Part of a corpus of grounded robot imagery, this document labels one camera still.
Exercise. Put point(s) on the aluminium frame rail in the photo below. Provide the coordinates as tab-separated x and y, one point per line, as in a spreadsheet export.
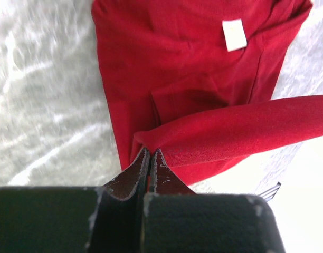
270	193

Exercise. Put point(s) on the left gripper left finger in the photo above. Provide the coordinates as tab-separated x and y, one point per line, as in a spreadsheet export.
76	219

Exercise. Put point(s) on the red t shirt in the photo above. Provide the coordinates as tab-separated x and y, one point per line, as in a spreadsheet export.
195	79

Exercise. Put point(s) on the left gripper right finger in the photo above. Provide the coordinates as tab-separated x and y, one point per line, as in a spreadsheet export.
175	219

